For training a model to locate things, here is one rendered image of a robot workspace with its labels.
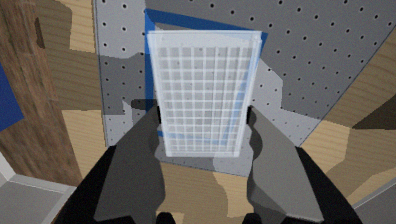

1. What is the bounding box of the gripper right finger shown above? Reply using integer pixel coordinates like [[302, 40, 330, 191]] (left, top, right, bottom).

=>
[[246, 105, 363, 224]]

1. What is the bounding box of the grey perforated base plate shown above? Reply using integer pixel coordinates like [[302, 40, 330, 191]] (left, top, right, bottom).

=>
[[93, 0, 396, 178]]

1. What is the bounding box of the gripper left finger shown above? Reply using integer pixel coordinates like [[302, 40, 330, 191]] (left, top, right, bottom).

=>
[[54, 105, 165, 224]]

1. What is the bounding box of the white well plate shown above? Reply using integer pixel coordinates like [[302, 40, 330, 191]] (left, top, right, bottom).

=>
[[147, 30, 262, 157]]

